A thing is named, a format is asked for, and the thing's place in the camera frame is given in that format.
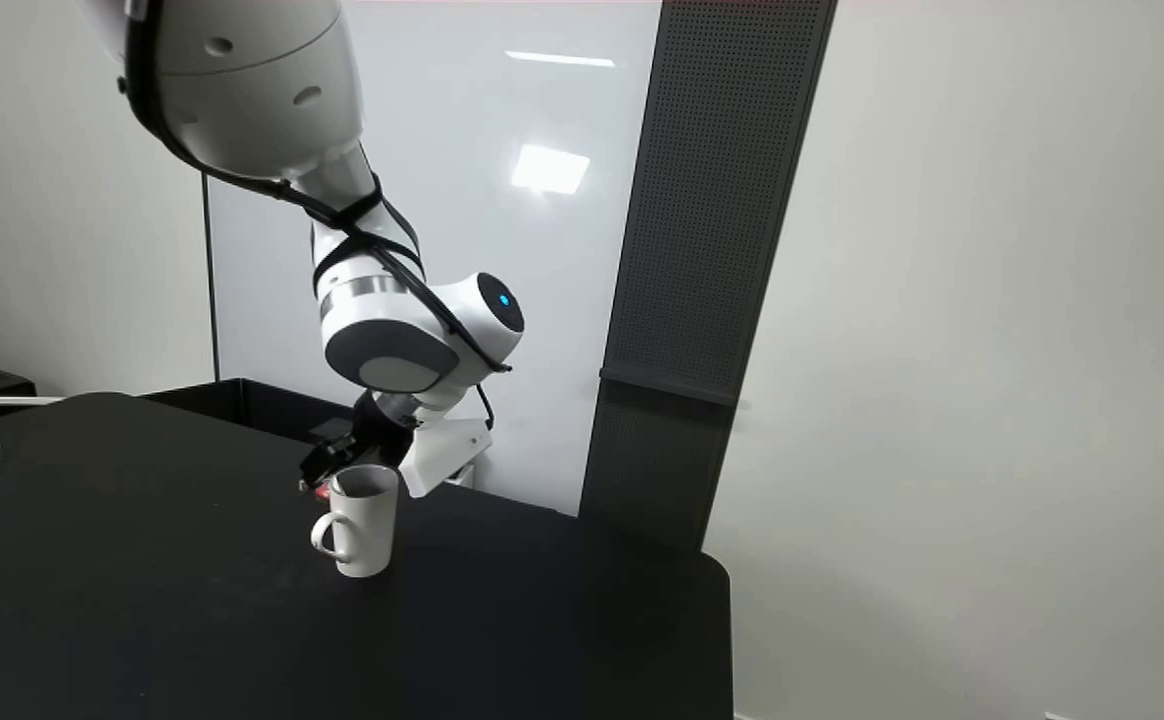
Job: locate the white whiteboard panel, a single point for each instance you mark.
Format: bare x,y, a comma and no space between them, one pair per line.
507,135

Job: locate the white ceramic mug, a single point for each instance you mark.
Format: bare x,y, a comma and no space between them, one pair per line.
363,523

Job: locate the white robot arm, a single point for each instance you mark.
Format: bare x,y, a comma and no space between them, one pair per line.
264,97

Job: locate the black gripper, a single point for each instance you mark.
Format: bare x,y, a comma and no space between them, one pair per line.
402,434

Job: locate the black vertical pillar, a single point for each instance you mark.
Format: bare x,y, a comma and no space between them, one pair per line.
722,137

